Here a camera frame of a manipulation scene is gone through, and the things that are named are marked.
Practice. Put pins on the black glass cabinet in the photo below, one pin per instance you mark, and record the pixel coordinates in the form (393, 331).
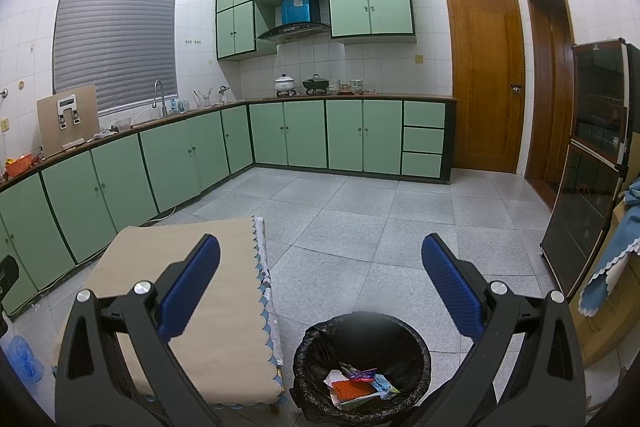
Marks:
(585, 207)

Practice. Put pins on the green and white wrapper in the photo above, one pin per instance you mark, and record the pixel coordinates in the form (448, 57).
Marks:
(365, 403)

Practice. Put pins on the grey rag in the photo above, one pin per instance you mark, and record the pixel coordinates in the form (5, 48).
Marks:
(103, 134)

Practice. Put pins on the grey window blind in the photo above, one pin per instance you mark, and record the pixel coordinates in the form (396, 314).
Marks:
(115, 42)

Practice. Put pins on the black wok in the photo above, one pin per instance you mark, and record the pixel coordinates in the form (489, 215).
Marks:
(316, 85)

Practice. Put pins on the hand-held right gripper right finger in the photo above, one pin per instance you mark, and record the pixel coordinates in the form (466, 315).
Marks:
(452, 287)

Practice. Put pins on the wooden door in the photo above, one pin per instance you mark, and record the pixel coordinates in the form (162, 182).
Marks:
(485, 82)

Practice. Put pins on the trash bin with black bag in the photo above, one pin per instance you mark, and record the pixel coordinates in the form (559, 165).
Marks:
(310, 357)

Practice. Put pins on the small steel kettle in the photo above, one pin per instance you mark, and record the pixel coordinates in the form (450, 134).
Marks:
(223, 95)

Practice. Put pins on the white pot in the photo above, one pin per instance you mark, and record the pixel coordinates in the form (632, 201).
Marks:
(285, 86)

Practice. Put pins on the orange basket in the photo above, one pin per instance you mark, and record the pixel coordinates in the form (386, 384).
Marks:
(22, 166)

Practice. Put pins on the table with beige cloth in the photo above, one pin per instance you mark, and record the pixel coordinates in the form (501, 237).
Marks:
(230, 297)

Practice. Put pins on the blue cloth with white trim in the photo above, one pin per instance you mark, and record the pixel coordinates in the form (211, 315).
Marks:
(620, 247)

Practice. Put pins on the cardboard-wrapped water dispenser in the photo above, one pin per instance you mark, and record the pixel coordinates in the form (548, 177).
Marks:
(50, 132)

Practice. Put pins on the black range hood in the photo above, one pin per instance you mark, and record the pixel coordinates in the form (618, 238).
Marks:
(292, 32)

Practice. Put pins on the grey and white wrapper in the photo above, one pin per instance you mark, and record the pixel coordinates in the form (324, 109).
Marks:
(334, 379)

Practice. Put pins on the blue plastic bottle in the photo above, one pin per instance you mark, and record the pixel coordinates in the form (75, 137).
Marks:
(177, 105)

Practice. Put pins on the clear plastic container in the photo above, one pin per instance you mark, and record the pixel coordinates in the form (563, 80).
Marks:
(123, 124)

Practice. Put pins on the wooden doorway frame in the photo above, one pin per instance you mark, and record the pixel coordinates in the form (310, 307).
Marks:
(537, 82)

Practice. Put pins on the cardboard box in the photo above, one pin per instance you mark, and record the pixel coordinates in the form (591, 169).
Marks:
(607, 332)

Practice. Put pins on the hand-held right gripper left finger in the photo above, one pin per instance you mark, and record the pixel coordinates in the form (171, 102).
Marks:
(192, 289)

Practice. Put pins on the blue plastic bag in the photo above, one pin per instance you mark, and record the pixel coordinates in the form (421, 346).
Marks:
(22, 359)

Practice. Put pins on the green wall cabinets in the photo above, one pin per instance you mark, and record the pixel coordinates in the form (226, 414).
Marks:
(370, 2)

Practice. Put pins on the blue and white paper cup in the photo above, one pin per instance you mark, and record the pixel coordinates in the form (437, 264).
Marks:
(384, 387)

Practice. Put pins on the blue hood chimney cover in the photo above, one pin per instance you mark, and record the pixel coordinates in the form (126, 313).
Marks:
(299, 8)

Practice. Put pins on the orange foam net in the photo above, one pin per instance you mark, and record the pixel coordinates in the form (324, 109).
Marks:
(352, 391)

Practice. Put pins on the small striped wrapper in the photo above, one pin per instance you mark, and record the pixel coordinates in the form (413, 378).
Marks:
(363, 374)

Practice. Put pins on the metal faucet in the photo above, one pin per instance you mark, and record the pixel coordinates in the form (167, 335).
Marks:
(161, 99)

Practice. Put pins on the green drawer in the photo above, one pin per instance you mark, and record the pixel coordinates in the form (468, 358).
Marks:
(423, 114)
(421, 165)
(422, 141)

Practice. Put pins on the stack of white bowls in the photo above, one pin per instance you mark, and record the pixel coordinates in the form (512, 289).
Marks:
(334, 87)
(357, 86)

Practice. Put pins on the green base cabinets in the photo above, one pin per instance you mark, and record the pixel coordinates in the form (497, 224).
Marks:
(305, 137)

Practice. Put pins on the utensil holder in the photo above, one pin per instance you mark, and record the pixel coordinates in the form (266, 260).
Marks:
(203, 101)

